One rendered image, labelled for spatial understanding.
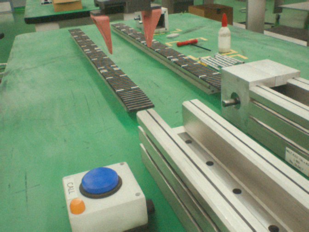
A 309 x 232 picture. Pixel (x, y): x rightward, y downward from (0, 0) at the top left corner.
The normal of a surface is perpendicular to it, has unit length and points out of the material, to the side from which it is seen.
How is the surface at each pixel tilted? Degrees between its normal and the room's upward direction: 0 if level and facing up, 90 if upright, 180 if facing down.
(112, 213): 90
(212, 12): 88
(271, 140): 90
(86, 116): 0
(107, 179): 3
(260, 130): 90
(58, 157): 0
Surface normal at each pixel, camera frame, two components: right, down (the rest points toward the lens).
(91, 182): -0.11, -0.89
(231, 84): -0.94, 0.21
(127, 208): 0.33, 0.37
